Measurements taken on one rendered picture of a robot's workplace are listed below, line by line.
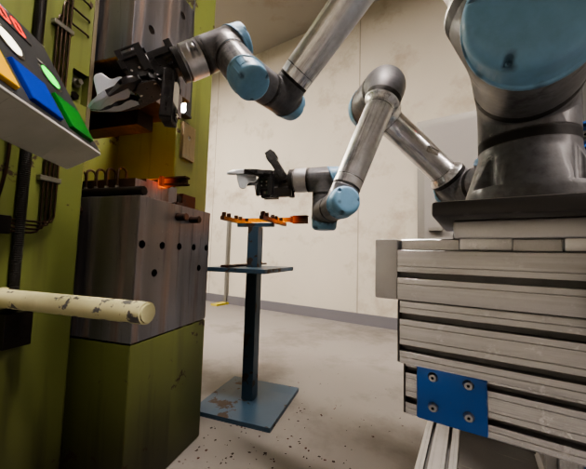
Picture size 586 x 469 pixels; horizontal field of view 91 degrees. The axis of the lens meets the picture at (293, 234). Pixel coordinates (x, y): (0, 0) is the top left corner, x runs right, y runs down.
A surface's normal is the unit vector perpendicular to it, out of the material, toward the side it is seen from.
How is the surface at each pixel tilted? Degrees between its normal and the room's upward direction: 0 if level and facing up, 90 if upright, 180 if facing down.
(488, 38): 97
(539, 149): 72
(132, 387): 90
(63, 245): 90
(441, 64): 90
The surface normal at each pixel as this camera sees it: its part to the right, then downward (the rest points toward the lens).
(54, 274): 0.96, 0.00
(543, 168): -0.40, -0.37
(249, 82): 0.49, 0.76
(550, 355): -0.53, -0.07
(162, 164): -0.29, -0.07
